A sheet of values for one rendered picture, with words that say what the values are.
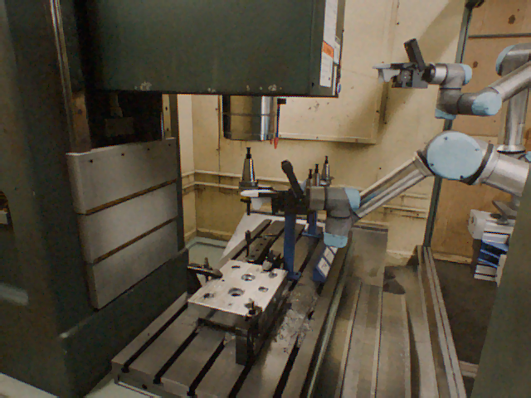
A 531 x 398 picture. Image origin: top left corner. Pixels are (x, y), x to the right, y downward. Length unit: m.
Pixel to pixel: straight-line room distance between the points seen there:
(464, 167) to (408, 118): 1.01
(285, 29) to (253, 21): 0.08
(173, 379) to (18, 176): 0.66
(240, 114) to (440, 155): 0.53
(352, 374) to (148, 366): 0.63
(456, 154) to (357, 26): 1.17
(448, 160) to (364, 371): 0.71
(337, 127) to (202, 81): 1.16
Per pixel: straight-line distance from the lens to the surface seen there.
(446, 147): 0.97
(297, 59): 0.85
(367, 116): 1.95
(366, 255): 1.94
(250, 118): 0.94
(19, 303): 1.34
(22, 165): 1.08
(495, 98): 1.34
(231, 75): 0.91
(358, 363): 1.29
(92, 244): 1.18
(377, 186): 1.16
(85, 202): 1.13
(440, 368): 1.27
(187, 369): 1.01
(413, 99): 1.95
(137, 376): 1.05
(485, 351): 0.91
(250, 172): 1.03
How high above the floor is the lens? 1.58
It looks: 17 degrees down
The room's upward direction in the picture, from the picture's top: 1 degrees clockwise
